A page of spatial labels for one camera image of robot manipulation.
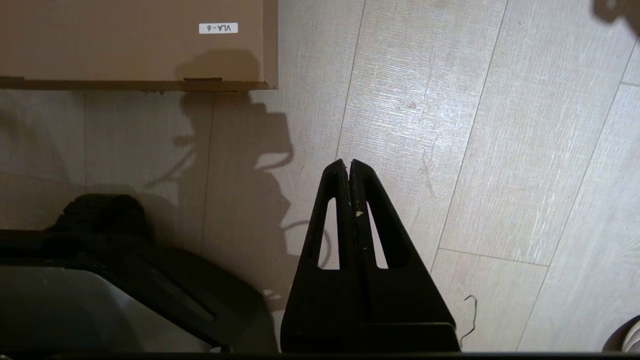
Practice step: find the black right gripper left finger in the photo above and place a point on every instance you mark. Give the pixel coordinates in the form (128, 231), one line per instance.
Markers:
(305, 300)

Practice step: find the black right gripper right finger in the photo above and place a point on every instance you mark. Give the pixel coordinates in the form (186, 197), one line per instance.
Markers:
(420, 300)

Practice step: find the brown cardboard shoe box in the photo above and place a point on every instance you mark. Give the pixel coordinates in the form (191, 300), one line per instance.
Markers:
(125, 45)

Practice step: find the white label sticker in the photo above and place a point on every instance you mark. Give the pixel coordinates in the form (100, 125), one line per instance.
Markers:
(218, 28)

